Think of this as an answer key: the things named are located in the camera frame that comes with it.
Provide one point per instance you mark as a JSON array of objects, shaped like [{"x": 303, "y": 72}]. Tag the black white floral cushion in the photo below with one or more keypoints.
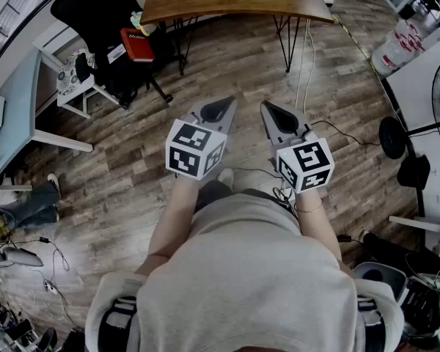
[{"x": 67, "y": 73}]

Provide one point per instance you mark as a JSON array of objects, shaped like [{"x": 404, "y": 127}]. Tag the white printed card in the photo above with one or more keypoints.
[{"x": 115, "y": 54}]

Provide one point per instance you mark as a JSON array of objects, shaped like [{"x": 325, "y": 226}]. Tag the black floor fan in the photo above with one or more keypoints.
[{"x": 394, "y": 138}]

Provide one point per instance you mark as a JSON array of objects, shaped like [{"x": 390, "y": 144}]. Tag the wooden table with black legs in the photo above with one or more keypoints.
[{"x": 242, "y": 2}]

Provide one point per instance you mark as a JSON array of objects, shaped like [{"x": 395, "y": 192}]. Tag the white table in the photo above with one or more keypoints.
[{"x": 418, "y": 97}]

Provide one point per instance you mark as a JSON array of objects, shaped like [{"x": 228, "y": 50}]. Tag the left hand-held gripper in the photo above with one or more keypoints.
[{"x": 190, "y": 149}]

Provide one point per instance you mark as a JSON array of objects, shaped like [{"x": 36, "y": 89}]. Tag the small pastel figurine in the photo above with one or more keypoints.
[{"x": 139, "y": 22}]

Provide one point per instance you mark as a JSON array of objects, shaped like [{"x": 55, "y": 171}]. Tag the white power strip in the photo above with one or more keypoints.
[{"x": 51, "y": 286}]

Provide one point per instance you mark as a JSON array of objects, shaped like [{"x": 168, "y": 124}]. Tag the white desk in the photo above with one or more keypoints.
[{"x": 18, "y": 97}]

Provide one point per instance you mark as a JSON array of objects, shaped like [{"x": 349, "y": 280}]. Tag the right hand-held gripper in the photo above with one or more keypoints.
[{"x": 308, "y": 163}]

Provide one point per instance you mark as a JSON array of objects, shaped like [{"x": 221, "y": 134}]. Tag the black pouch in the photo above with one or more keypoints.
[{"x": 413, "y": 172}]

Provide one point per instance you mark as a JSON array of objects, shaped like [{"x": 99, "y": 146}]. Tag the white black office chair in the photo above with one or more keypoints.
[{"x": 421, "y": 303}]

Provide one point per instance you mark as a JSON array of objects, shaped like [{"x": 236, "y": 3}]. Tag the person's right forearm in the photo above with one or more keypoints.
[{"x": 317, "y": 229}]

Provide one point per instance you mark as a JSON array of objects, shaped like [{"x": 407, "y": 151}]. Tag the person's grey sweatshirt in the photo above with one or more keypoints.
[{"x": 249, "y": 277}]

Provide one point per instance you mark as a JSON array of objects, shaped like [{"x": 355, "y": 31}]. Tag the clear water jug red label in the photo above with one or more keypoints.
[
  {"x": 412, "y": 35},
  {"x": 390, "y": 55}
]

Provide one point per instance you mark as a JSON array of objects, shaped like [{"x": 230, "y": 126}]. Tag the person's white shoe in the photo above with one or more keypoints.
[{"x": 226, "y": 176}]

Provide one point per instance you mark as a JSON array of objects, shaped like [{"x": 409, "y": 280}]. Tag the red book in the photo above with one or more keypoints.
[{"x": 137, "y": 46}]

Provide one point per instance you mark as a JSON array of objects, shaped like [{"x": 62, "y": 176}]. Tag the person's left forearm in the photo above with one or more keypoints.
[{"x": 172, "y": 215}]

